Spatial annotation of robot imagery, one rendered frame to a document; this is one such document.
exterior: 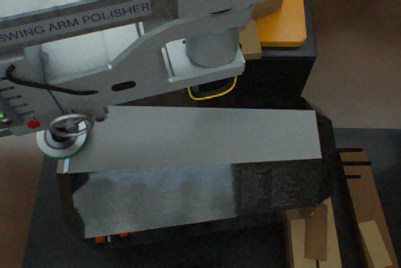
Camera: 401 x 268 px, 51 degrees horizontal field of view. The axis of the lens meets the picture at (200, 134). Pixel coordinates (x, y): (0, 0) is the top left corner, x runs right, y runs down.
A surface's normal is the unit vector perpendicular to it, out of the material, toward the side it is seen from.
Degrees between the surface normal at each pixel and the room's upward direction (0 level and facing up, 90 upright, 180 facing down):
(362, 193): 0
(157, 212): 45
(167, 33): 90
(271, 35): 0
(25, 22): 90
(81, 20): 90
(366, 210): 0
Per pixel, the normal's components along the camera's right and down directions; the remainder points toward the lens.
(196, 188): 0.03, 0.34
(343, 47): -0.02, -0.42
